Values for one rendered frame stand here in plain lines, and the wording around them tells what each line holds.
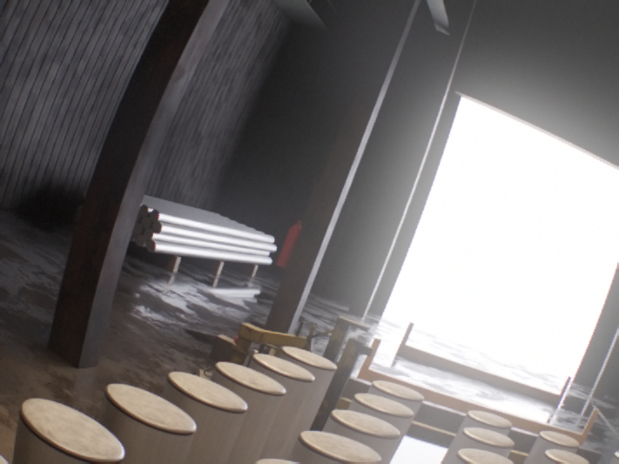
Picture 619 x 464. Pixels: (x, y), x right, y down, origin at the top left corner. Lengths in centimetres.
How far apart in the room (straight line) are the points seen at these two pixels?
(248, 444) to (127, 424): 63
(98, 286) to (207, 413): 340
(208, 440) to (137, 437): 31
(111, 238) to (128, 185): 34
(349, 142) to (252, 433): 848
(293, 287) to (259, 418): 837
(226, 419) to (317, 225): 865
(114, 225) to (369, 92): 598
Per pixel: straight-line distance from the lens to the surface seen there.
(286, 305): 1010
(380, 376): 877
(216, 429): 145
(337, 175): 1004
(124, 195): 469
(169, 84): 472
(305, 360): 226
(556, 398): 1241
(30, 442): 95
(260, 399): 171
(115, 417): 119
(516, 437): 756
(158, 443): 118
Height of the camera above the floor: 151
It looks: level
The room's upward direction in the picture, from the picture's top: 21 degrees clockwise
